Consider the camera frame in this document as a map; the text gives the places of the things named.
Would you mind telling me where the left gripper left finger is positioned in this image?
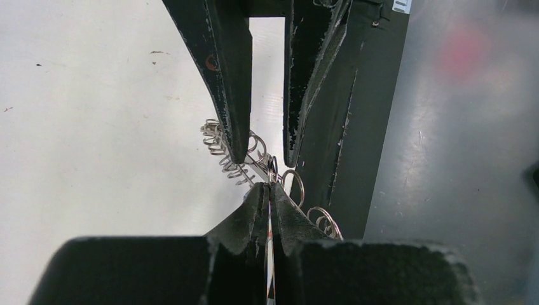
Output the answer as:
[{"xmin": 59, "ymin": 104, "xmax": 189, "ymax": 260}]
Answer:
[{"xmin": 30, "ymin": 182, "xmax": 269, "ymax": 304}]

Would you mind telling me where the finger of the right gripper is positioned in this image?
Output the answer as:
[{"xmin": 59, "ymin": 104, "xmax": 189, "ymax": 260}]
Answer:
[
  {"xmin": 163, "ymin": 0, "xmax": 252, "ymax": 164},
  {"xmin": 283, "ymin": 1, "xmax": 352, "ymax": 167}
]

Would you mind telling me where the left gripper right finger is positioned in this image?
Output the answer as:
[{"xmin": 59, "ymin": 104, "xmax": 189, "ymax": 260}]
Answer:
[{"xmin": 269, "ymin": 183, "xmax": 482, "ymax": 304}]

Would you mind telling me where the metal disc keyring holder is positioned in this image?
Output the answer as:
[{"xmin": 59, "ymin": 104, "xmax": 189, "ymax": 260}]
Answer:
[{"xmin": 200, "ymin": 119, "xmax": 343, "ymax": 304}]

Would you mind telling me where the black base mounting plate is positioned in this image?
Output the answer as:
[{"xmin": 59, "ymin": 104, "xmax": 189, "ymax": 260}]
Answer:
[{"xmin": 296, "ymin": 1, "xmax": 409, "ymax": 239}]

